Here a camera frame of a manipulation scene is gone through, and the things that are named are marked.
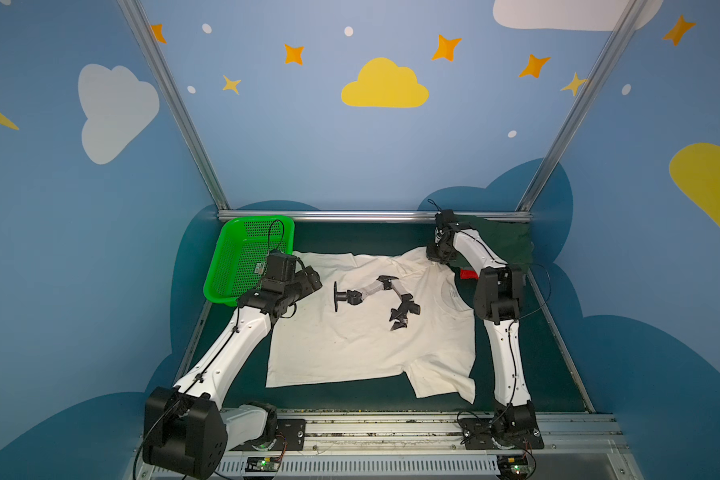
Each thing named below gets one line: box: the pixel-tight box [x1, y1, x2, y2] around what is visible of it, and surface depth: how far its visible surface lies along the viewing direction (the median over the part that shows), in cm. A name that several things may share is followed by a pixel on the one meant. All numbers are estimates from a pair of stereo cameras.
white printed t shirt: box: [266, 246, 476, 403], surface depth 95 cm
